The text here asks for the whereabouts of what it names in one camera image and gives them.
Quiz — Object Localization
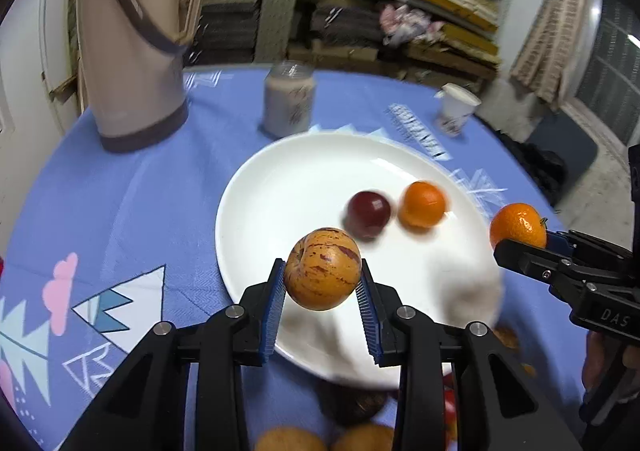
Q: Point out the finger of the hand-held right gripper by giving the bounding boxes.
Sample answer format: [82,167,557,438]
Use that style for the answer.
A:
[493,239,603,304]
[546,229,637,277]

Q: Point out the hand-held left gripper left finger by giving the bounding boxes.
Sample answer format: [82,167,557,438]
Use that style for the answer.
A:
[60,258,288,451]

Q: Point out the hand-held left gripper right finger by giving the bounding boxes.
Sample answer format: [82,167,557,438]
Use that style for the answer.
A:
[355,258,583,451]

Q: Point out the tangerine with green stem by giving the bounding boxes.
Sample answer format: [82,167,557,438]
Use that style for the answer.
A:
[489,202,548,252]

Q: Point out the striped yellow pepino melon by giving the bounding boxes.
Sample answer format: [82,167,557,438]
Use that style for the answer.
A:
[284,227,362,312]

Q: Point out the white round plate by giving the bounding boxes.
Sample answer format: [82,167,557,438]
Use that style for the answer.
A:
[215,133,503,389]

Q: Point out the person's right hand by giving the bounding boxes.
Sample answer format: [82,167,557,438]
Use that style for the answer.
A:
[581,330,621,392]

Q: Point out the black bag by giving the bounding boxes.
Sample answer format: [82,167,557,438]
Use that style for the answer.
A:
[500,136,568,206]

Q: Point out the small yellow fruit piece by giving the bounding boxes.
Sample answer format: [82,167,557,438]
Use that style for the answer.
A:
[492,326,521,349]

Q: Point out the dark grey chair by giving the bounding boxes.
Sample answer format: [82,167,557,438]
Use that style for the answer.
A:
[527,111,599,206]

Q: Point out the small dark red plum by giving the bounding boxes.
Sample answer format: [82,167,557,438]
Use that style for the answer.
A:
[341,190,393,239]

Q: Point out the plain orange tangerine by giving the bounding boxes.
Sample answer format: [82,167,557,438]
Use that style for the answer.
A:
[398,181,447,230]

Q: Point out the yellow round fruit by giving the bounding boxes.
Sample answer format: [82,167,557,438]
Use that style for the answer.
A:
[255,427,328,451]
[331,423,396,451]

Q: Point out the blue printed tablecloth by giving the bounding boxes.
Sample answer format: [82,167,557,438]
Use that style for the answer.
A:
[0,68,616,451]

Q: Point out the white paper cup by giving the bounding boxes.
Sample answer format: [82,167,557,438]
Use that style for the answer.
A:
[434,83,482,138]

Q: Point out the window with grille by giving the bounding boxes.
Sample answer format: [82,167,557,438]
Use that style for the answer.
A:
[575,0,640,142]

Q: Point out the white beverage can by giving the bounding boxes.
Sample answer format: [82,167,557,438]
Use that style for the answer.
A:
[262,61,317,139]

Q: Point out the beige checked curtain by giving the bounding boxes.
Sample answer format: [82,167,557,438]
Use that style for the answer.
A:
[510,0,593,112]

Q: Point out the crumpled pink plastic bag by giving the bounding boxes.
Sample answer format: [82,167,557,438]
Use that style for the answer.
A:
[379,3,432,48]

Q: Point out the beige thermos jug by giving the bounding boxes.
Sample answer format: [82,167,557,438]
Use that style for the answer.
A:
[75,0,217,154]

